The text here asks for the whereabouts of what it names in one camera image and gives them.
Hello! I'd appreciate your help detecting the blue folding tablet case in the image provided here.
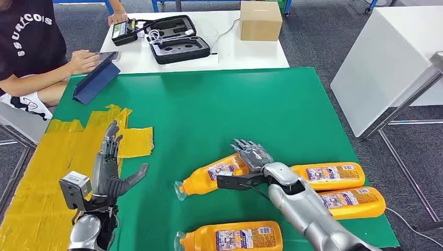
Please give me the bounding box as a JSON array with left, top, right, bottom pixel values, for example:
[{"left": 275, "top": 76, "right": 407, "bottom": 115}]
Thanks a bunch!
[{"left": 72, "top": 52, "right": 121, "bottom": 106}]

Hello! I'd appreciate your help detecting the steel table frame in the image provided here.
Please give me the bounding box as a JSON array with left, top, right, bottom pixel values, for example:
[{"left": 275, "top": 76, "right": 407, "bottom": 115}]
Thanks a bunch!
[{"left": 362, "top": 51, "right": 443, "bottom": 233}]

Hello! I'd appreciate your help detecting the person's hand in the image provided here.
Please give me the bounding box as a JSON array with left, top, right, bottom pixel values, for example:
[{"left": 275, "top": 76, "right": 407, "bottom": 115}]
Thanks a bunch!
[
  {"left": 68, "top": 49, "right": 101, "bottom": 75},
  {"left": 107, "top": 10, "right": 129, "bottom": 27}
]

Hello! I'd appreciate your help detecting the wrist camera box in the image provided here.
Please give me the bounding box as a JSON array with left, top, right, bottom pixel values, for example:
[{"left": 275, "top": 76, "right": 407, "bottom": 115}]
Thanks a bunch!
[
  {"left": 217, "top": 170, "right": 269, "bottom": 192},
  {"left": 59, "top": 171, "right": 93, "bottom": 211}
]

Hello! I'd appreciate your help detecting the steel stool frame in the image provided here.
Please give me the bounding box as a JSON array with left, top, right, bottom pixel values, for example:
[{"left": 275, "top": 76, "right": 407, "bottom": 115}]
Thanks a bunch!
[{"left": 0, "top": 124, "right": 37, "bottom": 213}]

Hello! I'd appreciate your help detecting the orange detergent bottle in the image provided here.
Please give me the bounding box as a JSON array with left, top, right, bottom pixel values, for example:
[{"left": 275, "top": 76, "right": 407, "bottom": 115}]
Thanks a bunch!
[
  {"left": 290, "top": 162, "right": 366, "bottom": 192},
  {"left": 318, "top": 187, "right": 387, "bottom": 221},
  {"left": 174, "top": 221, "right": 284, "bottom": 251},
  {"left": 174, "top": 153, "right": 251, "bottom": 202}
]

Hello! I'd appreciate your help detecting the person's left hand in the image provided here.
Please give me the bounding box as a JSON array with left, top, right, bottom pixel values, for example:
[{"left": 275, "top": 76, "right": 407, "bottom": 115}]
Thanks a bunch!
[{"left": 107, "top": 10, "right": 129, "bottom": 27}]

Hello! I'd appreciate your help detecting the white cabinet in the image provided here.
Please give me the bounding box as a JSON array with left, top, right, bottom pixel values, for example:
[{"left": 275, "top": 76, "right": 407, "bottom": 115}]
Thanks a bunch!
[{"left": 330, "top": 6, "right": 443, "bottom": 138}]

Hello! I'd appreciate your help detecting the person's right hand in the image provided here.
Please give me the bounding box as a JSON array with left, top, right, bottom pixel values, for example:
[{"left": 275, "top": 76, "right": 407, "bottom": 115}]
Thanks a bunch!
[{"left": 68, "top": 49, "right": 101, "bottom": 75}]

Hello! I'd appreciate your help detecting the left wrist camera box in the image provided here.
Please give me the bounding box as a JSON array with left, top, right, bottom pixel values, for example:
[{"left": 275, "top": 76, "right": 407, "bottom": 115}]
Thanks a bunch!
[{"left": 59, "top": 171, "right": 93, "bottom": 211}]

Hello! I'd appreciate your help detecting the thin grey table cable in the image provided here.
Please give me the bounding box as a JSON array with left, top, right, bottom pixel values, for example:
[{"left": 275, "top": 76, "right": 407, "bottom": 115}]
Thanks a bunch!
[{"left": 209, "top": 18, "right": 241, "bottom": 53}]

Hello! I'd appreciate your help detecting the person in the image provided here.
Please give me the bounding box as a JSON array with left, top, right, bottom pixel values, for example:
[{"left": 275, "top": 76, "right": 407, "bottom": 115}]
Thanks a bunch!
[{"left": 0, "top": 0, "right": 129, "bottom": 122}]

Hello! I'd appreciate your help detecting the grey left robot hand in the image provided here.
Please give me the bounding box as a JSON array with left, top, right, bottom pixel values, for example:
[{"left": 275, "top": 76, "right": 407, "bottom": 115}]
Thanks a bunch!
[{"left": 90, "top": 120, "right": 150, "bottom": 207}]

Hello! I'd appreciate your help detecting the brown cardboard box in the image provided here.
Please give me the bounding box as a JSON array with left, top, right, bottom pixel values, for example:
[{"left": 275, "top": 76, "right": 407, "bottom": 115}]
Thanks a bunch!
[{"left": 239, "top": 1, "right": 284, "bottom": 42}]

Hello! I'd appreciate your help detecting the white table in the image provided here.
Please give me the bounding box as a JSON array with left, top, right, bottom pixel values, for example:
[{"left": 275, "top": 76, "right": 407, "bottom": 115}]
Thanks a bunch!
[{"left": 99, "top": 10, "right": 290, "bottom": 74}]

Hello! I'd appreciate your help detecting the white floor cable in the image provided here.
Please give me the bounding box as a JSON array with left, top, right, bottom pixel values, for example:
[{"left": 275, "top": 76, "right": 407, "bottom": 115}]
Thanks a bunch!
[{"left": 385, "top": 207, "right": 443, "bottom": 247}]

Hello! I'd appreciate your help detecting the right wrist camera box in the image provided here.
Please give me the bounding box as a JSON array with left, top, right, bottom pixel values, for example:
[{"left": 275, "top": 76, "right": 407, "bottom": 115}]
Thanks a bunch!
[{"left": 217, "top": 170, "right": 269, "bottom": 192}]

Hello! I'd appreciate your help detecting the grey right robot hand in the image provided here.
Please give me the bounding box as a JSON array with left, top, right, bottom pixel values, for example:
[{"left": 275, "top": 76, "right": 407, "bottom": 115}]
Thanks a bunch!
[{"left": 230, "top": 139, "right": 274, "bottom": 174}]

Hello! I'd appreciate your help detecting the black foam-lined case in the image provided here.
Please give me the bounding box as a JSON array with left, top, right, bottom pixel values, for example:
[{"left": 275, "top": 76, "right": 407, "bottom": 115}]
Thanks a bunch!
[{"left": 142, "top": 15, "right": 212, "bottom": 65}]

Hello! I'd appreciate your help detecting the black device with screen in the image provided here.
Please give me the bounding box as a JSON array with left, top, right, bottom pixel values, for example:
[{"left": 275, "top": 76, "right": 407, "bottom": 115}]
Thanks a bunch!
[{"left": 111, "top": 18, "right": 140, "bottom": 47}]

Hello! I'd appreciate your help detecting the grey stool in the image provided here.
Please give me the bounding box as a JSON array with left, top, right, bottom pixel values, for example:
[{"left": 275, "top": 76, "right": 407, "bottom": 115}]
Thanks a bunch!
[{"left": 0, "top": 102, "right": 56, "bottom": 144}]

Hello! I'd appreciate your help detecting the white coiled cable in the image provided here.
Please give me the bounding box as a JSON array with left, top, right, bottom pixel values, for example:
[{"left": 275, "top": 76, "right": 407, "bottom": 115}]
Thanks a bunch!
[{"left": 147, "top": 29, "right": 195, "bottom": 45}]

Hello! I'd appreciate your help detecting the blue metal rack frame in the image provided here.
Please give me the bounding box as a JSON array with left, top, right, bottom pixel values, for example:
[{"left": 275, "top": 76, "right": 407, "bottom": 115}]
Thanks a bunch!
[
  {"left": 52, "top": 0, "right": 115, "bottom": 15},
  {"left": 151, "top": 0, "right": 293, "bottom": 17}
]

